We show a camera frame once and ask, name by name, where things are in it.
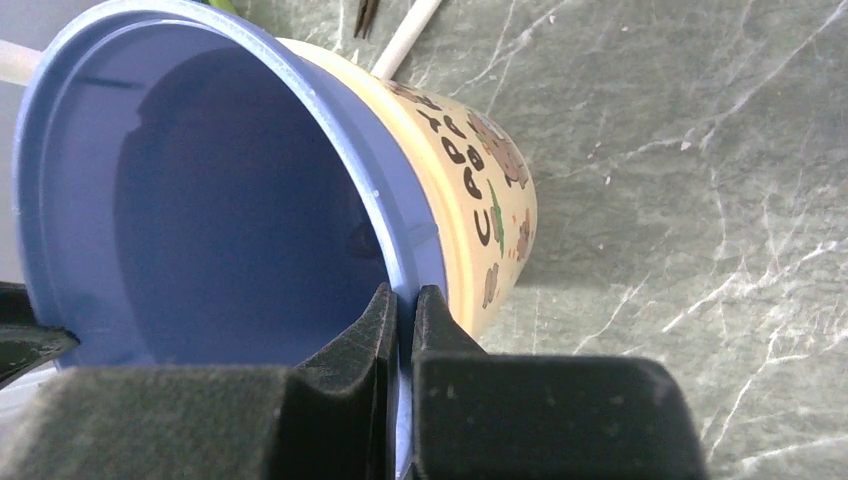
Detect yellow handled pliers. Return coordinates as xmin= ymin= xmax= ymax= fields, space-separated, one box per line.
xmin=353 ymin=0 xmax=380 ymax=39

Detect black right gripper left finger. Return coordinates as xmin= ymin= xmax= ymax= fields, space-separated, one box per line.
xmin=1 ymin=285 xmax=397 ymax=479

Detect green plastic tray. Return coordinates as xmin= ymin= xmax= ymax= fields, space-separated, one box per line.
xmin=199 ymin=0 xmax=239 ymax=15

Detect cream yellow outer bucket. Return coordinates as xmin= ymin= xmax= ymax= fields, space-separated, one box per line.
xmin=283 ymin=40 xmax=538 ymax=336

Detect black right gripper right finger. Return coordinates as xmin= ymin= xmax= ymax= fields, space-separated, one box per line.
xmin=411 ymin=286 xmax=708 ymax=479

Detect blue and cream bucket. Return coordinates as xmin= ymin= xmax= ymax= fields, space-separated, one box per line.
xmin=13 ymin=0 xmax=448 ymax=480

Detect white PVC pipe frame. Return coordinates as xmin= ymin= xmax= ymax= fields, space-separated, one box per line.
xmin=1 ymin=0 xmax=442 ymax=86

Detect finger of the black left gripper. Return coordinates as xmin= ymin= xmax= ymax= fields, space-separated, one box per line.
xmin=1 ymin=281 xmax=80 ymax=388

